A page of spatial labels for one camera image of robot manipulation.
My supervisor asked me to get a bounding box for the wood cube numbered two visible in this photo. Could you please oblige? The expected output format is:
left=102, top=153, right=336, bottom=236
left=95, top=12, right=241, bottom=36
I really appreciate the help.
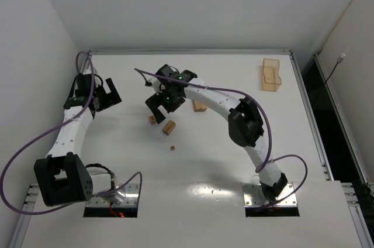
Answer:
left=148, top=115, right=157, bottom=125

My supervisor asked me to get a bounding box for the dark striped wood block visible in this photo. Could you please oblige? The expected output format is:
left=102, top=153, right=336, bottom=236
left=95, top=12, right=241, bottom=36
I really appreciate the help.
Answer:
left=162, top=120, right=176, bottom=136

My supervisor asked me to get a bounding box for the long light wood plank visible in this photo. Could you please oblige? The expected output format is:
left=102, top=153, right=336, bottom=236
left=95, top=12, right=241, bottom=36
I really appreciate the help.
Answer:
left=192, top=100, right=202, bottom=112

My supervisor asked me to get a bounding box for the engraved light wood plank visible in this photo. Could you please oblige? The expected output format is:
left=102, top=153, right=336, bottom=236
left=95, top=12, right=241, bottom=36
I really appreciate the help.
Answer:
left=197, top=102, right=207, bottom=112

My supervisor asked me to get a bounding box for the transparent orange plastic box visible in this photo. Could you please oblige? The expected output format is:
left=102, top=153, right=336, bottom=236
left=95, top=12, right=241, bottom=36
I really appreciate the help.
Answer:
left=261, top=58, right=282, bottom=92

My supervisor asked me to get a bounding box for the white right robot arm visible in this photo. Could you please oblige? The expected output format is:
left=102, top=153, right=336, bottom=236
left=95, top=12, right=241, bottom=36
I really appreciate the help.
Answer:
left=145, top=65, right=288, bottom=202

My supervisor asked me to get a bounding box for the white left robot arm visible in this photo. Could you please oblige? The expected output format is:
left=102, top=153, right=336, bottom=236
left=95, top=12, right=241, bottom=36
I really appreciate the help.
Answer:
left=34, top=73, right=122, bottom=206

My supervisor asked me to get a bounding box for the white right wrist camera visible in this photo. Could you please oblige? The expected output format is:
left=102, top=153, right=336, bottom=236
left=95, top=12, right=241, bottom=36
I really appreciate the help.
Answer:
left=145, top=77, right=165, bottom=94

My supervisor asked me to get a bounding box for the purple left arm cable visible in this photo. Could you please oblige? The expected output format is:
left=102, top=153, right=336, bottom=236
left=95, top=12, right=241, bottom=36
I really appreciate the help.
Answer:
left=0, top=51, right=143, bottom=215

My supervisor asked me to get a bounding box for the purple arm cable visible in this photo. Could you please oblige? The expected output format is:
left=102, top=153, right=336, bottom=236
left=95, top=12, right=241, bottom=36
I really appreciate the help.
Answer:
left=134, top=68, right=308, bottom=212
left=0, top=51, right=143, bottom=215

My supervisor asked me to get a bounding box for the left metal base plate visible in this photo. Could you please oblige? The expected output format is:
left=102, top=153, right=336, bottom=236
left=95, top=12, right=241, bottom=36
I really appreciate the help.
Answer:
left=85, top=183, right=140, bottom=209

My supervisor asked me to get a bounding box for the metal base plate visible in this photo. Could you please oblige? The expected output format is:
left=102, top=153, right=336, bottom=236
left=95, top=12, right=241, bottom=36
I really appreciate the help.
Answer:
left=85, top=183, right=140, bottom=209
left=243, top=182, right=299, bottom=209

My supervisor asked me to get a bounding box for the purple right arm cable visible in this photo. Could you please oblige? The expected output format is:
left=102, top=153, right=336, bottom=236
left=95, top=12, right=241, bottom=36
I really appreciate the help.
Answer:
left=134, top=68, right=308, bottom=212

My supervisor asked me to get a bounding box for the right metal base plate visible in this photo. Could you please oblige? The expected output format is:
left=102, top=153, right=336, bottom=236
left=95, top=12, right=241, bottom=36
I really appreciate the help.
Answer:
left=243, top=182, right=299, bottom=209

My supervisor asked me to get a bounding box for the black wall cable white plug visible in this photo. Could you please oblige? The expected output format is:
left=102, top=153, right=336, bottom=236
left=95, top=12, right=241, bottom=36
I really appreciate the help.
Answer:
left=311, top=53, right=346, bottom=107

